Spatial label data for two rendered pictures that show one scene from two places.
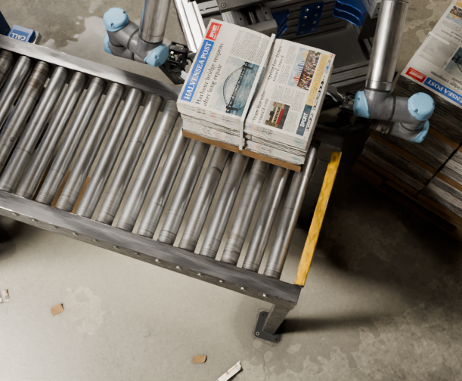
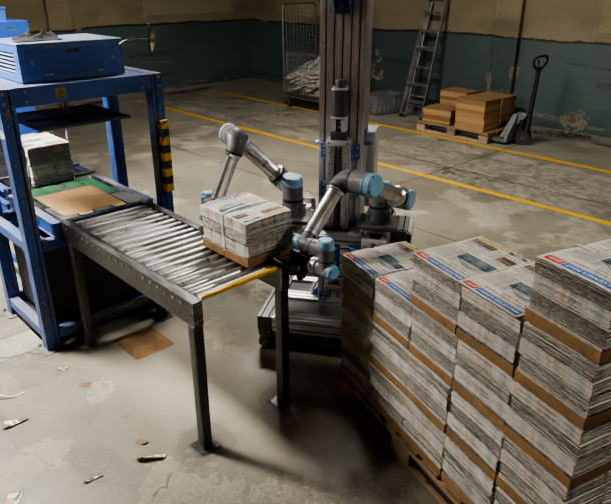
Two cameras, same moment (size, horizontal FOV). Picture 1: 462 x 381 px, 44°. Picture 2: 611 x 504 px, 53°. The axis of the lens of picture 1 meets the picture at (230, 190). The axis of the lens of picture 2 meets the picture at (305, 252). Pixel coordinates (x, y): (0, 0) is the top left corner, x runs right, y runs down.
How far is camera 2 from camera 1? 2.29 m
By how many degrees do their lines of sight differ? 49
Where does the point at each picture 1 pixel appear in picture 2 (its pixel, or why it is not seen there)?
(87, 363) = (73, 415)
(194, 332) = (153, 427)
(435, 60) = (367, 254)
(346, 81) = not seen: hidden behind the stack
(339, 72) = not seen: hidden behind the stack
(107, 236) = (129, 261)
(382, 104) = (305, 238)
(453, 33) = (389, 249)
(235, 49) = (244, 199)
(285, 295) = (190, 300)
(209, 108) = (211, 208)
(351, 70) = not seen: hidden behind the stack
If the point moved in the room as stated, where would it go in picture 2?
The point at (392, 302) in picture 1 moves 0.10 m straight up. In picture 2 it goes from (309, 469) to (309, 452)
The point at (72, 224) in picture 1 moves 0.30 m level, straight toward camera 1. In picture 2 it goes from (118, 254) to (116, 280)
